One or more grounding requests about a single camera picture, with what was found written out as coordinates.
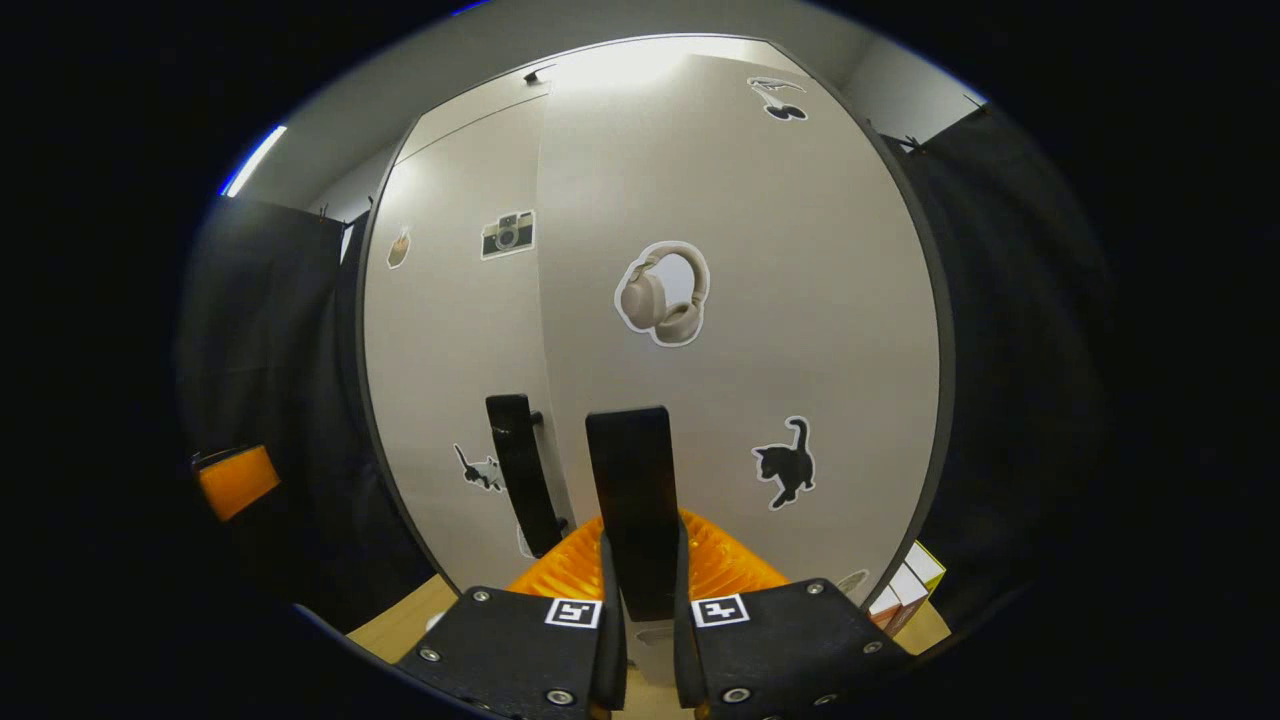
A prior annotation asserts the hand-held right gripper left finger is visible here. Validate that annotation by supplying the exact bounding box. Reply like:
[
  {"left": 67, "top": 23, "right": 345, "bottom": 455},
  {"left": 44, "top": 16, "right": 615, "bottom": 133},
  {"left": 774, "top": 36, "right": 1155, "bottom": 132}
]
[{"left": 395, "top": 515, "right": 629, "bottom": 720}]

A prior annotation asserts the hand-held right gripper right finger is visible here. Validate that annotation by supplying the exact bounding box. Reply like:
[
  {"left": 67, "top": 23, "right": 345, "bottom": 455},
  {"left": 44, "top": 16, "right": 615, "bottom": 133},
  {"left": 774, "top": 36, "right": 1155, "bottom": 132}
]
[{"left": 673, "top": 508, "right": 916, "bottom": 720}]

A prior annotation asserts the black door handle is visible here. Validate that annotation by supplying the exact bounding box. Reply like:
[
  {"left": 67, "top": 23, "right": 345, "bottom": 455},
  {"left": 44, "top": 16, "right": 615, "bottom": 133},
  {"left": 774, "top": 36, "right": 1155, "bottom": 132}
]
[
  {"left": 586, "top": 405, "right": 682, "bottom": 622},
  {"left": 486, "top": 394, "right": 567, "bottom": 559}
]

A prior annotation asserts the cabinet door with camera sticker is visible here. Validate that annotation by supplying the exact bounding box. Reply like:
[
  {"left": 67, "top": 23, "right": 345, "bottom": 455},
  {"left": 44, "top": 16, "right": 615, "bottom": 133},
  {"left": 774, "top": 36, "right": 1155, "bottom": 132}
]
[{"left": 362, "top": 95, "right": 578, "bottom": 593}]

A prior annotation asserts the cabinet door with headphones sticker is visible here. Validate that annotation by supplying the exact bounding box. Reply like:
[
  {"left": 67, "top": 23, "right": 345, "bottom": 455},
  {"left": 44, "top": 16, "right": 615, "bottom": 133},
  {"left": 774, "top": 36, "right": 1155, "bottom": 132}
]
[{"left": 535, "top": 40, "right": 946, "bottom": 613}]

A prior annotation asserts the grey double-door shoe cabinet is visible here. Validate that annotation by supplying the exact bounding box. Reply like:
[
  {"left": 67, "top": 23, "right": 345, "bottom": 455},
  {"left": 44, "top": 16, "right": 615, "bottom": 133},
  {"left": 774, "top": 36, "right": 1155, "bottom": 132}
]
[{"left": 355, "top": 35, "right": 956, "bottom": 616}]

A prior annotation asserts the black backdrop cloth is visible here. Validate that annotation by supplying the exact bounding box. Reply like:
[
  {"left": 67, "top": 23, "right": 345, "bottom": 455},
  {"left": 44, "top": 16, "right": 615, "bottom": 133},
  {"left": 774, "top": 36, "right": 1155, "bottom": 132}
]
[
  {"left": 178, "top": 195, "right": 441, "bottom": 633},
  {"left": 865, "top": 98, "right": 1118, "bottom": 633}
]

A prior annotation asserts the white orange cardboard box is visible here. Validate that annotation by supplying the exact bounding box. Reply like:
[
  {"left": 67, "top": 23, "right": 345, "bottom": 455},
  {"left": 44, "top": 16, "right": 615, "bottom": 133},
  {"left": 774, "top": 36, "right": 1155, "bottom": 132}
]
[{"left": 868, "top": 562, "right": 933, "bottom": 639}]

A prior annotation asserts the yellow white cardboard box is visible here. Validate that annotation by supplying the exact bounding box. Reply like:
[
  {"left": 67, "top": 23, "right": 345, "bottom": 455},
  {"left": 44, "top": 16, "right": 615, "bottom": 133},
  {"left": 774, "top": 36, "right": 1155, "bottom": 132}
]
[{"left": 905, "top": 540, "right": 947, "bottom": 593}]

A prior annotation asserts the narrow ceiling light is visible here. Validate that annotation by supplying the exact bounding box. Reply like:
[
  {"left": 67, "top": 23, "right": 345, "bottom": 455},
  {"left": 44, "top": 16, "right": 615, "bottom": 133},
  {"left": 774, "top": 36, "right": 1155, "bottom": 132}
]
[{"left": 219, "top": 124, "right": 289, "bottom": 199}]

